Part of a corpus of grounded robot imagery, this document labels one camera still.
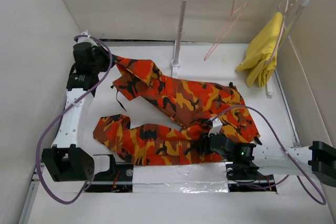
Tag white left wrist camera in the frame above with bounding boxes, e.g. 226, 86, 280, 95
74, 30, 96, 45

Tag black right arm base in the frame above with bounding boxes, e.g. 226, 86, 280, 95
225, 162, 277, 193

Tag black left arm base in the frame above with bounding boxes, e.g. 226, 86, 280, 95
85, 163, 133, 193

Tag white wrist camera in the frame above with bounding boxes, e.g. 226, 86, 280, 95
208, 118, 223, 137
74, 30, 96, 45

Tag orange camouflage trousers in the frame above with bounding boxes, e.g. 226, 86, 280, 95
93, 56, 260, 166

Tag pink wire hanger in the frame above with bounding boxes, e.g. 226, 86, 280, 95
204, 0, 249, 61

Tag white clothes rack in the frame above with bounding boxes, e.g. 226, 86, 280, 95
170, 0, 310, 96

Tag yellow garment on hanger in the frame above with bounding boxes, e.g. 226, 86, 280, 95
236, 12, 283, 88

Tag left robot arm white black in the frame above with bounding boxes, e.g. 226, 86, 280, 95
41, 38, 117, 182

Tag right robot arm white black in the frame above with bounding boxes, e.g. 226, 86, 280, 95
193, 134, 335, 187

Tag beige hanger holding garment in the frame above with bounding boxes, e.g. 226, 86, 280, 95
265, 0, 298, 65

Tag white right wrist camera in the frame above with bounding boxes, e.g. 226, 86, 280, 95
208, 118, 223, 137

